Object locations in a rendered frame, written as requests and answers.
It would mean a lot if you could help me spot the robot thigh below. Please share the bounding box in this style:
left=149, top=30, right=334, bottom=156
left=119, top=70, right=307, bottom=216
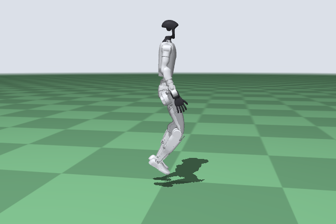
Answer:
left=167, top=103, right=177, bottom=133
left=160, top=91, right=184, bottom=138

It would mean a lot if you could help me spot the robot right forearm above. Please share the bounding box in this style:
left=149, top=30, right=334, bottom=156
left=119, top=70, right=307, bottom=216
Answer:
left=163, top=67, right=178, bottom=97

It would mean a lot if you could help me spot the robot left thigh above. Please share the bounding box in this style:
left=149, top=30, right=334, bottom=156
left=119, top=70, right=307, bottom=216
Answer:
left=167, top=103, right=177, bottom=133

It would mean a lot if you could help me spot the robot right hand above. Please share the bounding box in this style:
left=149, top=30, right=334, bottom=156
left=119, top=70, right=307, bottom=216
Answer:
left=171, top=90, right=188, bottom=113

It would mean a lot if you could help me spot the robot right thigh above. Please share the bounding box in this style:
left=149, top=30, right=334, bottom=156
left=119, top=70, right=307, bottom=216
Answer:
left=160, top=91, right=184, bottom=138

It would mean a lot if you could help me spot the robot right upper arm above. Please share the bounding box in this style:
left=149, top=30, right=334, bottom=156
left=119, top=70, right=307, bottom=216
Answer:
left=161, top=44, right=172, bottom=75

